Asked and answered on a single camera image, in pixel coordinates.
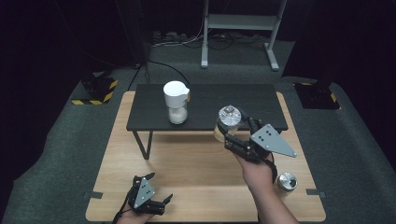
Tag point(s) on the power strip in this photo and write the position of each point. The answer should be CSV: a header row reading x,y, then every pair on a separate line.
x,y
169,36

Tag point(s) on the silver-lidded jar with brown powder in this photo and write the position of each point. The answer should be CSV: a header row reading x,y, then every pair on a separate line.
x,y
287,181

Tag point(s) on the person's left hand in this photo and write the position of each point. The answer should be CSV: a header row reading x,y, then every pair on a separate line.
x,y
134,217

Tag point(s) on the black shelf with metal legs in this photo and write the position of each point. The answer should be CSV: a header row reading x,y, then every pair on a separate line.
x,y
218,99

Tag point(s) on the white-lidded jar with white grains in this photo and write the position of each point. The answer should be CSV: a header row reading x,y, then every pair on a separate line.
x,y
174,93

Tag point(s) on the dark tape strip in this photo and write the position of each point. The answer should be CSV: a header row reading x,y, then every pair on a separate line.
x,y
315,193
93,195

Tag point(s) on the person's right hand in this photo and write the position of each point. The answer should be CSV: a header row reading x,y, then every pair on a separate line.
x,y
257,175

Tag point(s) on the grey metal stand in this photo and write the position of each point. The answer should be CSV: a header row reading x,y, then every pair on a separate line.
x,y
239,21

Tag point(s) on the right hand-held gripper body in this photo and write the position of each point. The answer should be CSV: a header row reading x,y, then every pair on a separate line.
x,y
271,140

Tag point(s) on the black and yellow striped base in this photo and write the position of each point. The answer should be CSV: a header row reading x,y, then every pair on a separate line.
x,y
317,96
99,91

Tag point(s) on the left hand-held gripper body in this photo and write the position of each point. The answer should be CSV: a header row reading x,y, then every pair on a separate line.
x,y
143,193

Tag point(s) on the glass jar with yellow grains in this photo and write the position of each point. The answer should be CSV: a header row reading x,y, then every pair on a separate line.
x,y
229,116

